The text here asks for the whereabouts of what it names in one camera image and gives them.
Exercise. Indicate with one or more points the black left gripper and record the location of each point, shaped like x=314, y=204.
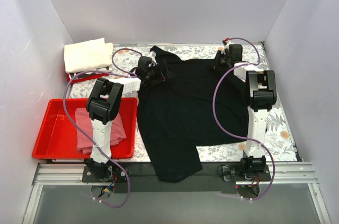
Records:
x=164, y=74

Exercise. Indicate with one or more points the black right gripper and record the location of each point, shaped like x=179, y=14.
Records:
x=219, y=63

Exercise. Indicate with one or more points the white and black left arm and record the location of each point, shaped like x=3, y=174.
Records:
x=103, y=106

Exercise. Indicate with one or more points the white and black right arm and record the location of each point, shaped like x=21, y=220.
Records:
x=260, y=97

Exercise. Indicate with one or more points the folded black white striped t-shirt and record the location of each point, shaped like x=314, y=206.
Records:
x=95, y=73

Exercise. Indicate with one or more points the small red tray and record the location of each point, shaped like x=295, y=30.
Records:
x=71, y=75

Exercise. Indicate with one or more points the folded cream white t-shirt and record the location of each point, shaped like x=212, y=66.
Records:
x=88, y=55

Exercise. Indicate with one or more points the large red plastic tray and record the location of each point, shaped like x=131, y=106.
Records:
x=57, y=138

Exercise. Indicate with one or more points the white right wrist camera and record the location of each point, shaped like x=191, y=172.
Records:
x=226, y=42

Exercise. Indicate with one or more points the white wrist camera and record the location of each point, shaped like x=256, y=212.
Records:
x=226, y=42
x=152, y=56

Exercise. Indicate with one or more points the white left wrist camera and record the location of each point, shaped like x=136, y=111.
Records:
x=152, y=56

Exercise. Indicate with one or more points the aluminium frame rail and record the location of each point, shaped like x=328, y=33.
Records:
x=68, y=174

